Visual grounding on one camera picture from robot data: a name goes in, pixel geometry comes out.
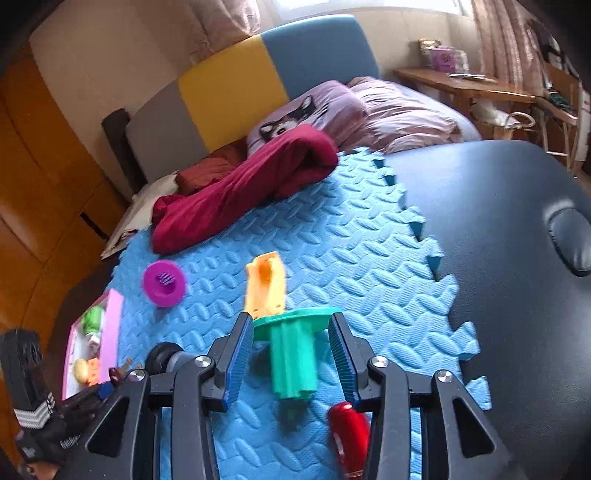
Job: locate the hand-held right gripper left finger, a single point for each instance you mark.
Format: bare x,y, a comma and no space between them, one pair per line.
238,364

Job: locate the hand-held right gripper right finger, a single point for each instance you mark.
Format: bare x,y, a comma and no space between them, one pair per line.
344,364

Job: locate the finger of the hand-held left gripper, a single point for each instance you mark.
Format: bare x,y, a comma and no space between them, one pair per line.
104,392

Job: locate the green plastic spool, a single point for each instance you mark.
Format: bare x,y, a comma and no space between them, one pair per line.
291,360

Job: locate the red plastic bottle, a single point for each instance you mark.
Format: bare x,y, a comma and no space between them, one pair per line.
348,434

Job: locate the pink cardboard box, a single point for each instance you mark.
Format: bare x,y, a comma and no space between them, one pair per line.
115,323

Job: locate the green and white toy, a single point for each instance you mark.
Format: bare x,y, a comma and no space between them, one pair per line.
92,318

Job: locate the orange yellow toy scoop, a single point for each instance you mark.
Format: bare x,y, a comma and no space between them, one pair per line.
265,286

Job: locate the blue foam puzzle mat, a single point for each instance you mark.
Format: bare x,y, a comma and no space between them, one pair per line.
369,258

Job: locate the dark red blanket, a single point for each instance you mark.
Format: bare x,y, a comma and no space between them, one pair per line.
240,194

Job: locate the white pillow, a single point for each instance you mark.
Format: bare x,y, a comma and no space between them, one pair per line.
157,191

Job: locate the dark red cushion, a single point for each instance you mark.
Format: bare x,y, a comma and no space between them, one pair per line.
207,170

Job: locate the wooden wardrobe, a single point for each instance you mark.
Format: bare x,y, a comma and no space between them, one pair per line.
41,161

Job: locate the pink quilt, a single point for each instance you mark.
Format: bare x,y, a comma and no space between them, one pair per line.
406,120

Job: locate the husky print pillow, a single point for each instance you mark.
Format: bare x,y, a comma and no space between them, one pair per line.
314,108

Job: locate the grey yellow blue headboard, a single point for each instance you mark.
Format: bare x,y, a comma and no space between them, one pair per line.
231,87

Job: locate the wooden side table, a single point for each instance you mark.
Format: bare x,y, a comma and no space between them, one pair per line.
443,83

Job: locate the purple gift box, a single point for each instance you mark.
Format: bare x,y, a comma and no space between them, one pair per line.
445,57

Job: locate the pink patterned curtain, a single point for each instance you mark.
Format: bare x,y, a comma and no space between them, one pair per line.
231,23
508,41

